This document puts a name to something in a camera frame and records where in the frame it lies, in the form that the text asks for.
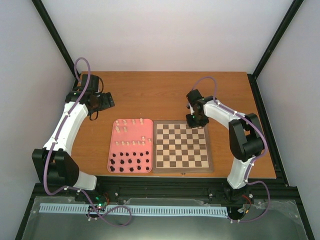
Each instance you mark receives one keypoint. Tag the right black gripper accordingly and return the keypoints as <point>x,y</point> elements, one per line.
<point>192,125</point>

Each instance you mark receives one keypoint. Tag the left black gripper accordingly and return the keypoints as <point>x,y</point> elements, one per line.
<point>108,102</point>

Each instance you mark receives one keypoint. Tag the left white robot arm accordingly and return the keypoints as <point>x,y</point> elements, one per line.
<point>53,162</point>

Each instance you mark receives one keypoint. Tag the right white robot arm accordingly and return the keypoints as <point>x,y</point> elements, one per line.
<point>246,140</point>

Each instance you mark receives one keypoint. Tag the left circuit board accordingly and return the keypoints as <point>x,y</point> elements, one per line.
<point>102,200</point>

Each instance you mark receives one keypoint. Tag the wooden chessboard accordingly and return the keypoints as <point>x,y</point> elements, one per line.
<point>177,148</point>

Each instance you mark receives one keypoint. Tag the pink plastic tray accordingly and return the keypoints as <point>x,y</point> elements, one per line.
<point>131,164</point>

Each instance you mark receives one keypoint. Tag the black aluminium frame rail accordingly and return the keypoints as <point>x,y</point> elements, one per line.
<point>210,190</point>

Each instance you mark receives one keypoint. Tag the left black frame post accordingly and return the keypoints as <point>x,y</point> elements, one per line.
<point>44,15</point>

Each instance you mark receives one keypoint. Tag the black frame post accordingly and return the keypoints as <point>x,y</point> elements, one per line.
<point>280,31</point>
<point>44,15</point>

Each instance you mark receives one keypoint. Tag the light blue cable duct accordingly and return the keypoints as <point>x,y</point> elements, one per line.
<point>135,210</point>

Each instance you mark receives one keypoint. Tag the right black frame post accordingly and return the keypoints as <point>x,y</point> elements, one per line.
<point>280,31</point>

